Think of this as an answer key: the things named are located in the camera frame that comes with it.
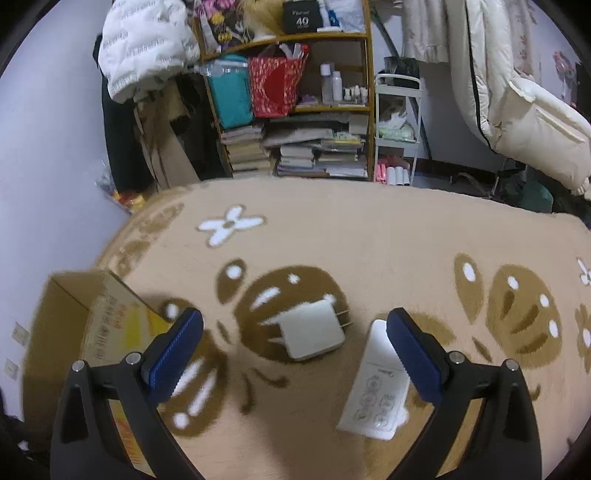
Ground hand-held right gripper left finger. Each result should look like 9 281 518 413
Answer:
49 307 207 480

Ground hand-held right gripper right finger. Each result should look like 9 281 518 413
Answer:
386 307 542 480

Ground white remote control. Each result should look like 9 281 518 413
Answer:
335 318 413 442

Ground cardboard box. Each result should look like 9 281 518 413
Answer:
21 269 180 480

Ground white charger adapter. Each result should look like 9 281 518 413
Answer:
269 294 356 362

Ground beige brown patterned blanket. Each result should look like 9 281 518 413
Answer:
91 177 591 480

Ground pile of snack packets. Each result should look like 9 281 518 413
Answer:
94 165 147 216

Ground pink and white bottles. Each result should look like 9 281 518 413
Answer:
375 161 413 186

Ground dark green bag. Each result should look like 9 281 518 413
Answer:
498 176 556 214

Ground flattened cardboard pieces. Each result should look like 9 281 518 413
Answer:
133 87 205 191

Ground black coat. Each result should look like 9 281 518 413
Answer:
98 73 155 193

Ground white trolley cart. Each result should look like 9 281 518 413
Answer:
372 71 424 186

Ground stack of books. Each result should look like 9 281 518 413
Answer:
220 117 370 180

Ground teal bag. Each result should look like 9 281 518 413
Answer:
204 54 256 130

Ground wooden shelf unit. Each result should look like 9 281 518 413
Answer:
193 0 375 182

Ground row of toiletry bottles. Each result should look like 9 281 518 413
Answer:
320 63 369 105

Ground cream hanging coat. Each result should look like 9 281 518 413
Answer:
449 0 591 197

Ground red patterned bag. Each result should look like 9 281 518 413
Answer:
248 43 310 119

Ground white puffer jacket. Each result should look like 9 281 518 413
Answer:
97 0 201 104

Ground pale hanging cloth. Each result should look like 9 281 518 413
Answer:
401 0 468 64

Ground colourful floral bag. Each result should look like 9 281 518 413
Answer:
193 0 260 52

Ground black box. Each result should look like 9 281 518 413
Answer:
282 0 324 34

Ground colourful wall hanging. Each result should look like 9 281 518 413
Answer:
553 50 581 95

